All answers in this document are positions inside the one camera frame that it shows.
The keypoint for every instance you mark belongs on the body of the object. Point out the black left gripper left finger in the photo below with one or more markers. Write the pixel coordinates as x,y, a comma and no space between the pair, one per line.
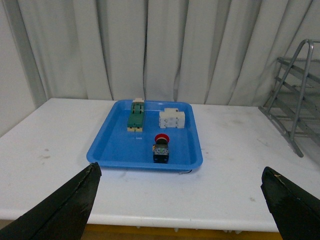
63,215

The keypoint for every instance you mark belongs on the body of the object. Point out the white curtain backdrop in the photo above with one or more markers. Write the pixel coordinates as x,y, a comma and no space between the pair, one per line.
216,52

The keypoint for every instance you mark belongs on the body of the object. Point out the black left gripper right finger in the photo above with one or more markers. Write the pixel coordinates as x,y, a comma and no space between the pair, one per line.
295,211

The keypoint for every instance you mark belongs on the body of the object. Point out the red emergency stop button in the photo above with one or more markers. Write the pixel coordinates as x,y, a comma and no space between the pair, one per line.
160,149

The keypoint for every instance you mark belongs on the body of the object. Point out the blue plastic tray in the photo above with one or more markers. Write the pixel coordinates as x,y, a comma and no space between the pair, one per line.
116,147

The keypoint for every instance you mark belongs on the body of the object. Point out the white circuit breaker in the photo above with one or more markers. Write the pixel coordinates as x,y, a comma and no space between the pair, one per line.
172,118

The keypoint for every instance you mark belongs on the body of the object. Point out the silver three-tier mesh rack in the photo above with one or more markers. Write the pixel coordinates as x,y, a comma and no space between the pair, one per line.
294,104

